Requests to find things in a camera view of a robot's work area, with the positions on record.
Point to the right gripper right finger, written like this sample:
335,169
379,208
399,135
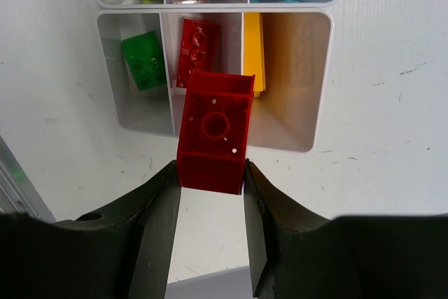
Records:
296,253

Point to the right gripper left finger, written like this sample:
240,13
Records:
120,250

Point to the red arch lego piece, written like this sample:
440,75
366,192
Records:
214,132

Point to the yellow lego brick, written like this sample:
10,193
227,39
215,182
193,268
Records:
254,57

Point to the red lego brick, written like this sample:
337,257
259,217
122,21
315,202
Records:
198,46

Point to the right white divided container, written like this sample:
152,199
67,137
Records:
283,117

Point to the aluminium rail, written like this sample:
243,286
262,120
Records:
18,194

